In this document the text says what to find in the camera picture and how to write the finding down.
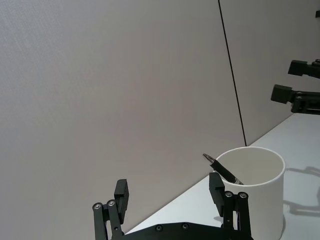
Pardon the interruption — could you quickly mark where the white paper cup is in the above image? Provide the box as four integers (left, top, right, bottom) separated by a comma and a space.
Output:
215, 147, 287, 239

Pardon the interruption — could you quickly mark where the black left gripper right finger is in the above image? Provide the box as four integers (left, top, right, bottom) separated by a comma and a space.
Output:
208, 172, 252, 238

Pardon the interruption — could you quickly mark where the black pen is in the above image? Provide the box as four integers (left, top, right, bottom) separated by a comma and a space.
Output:
202, 153, 245, 186

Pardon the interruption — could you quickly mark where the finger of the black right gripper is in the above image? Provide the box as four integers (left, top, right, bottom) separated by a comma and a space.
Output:
270, 84, 320, 115
287, 59, 320, 80

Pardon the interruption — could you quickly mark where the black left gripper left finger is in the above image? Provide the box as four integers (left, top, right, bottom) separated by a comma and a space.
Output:
92, 178, 130, 240

